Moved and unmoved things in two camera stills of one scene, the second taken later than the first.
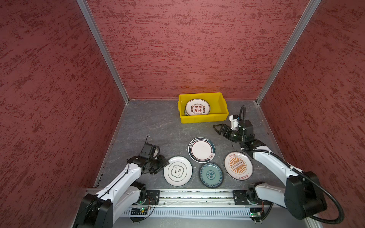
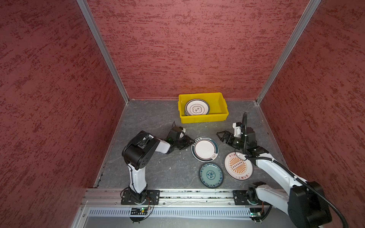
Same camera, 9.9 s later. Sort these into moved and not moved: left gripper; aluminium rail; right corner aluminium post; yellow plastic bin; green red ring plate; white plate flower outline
Moved: left gripper; white plate flower outline
Not moved: yellow plastic bin; right corner aluminium post; aluminium rail; green red ring plate
